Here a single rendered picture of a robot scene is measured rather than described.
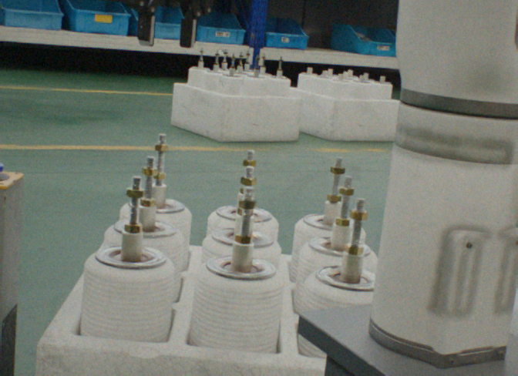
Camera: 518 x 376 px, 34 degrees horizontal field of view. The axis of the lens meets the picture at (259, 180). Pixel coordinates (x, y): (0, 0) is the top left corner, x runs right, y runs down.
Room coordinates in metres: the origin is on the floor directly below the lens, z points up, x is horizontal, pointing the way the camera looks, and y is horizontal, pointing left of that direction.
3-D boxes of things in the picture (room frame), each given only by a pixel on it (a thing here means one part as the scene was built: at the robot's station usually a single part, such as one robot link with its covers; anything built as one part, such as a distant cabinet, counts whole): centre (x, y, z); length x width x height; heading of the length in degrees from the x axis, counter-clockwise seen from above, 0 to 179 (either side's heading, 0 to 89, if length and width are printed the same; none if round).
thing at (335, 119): (3.82, -0.34, 0.09); 0.39 x 0.39 x 0.18; 33
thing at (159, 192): (1.09, 0.13, 0.26); 0.02 x 0.02 x 0.03
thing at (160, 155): (1.09, 0.13, 0.31); 0.01 x 0.01 x 0.08; 68
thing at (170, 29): (5.82, 0.84, 0.36); 0.50 x 0.38 x 0.21; 31
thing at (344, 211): (0.98, -0.11, 0.30); 0.01 x 0.01 x 0.08; 19
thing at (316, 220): (1.10, -0.10, 0.25); 0.08 x 0.08 x 0.01
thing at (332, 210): (1.10, -0.10, 0.26); 0.02 x 0.02 x 0.03
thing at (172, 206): (1.09, 0.13, 0.25); 0.08 x 0.08 x 0.01
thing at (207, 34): (6.05, 0.48, 0.36); 0.50 x 0.38 x 0.21; 31
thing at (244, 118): (3.49, 0.13, 0.09); 0.39 x 0.39 x 0.18; 37
